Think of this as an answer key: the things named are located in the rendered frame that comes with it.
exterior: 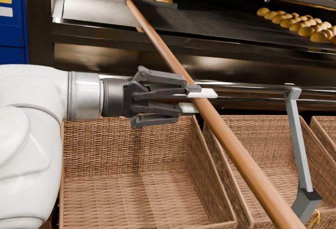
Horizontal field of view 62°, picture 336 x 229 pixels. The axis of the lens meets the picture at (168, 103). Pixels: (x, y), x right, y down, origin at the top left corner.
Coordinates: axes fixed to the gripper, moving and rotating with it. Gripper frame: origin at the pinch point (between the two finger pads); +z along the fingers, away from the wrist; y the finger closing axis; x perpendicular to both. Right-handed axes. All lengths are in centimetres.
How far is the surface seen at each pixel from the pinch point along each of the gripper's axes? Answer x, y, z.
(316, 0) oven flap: -35, -21, 54
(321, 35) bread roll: -66, -3, 96
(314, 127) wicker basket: -43, 38, 94
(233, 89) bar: -12.8, 3.4, 16.9
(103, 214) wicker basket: -21, 60, -13
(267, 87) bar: -12.9, 2.4, 27.8
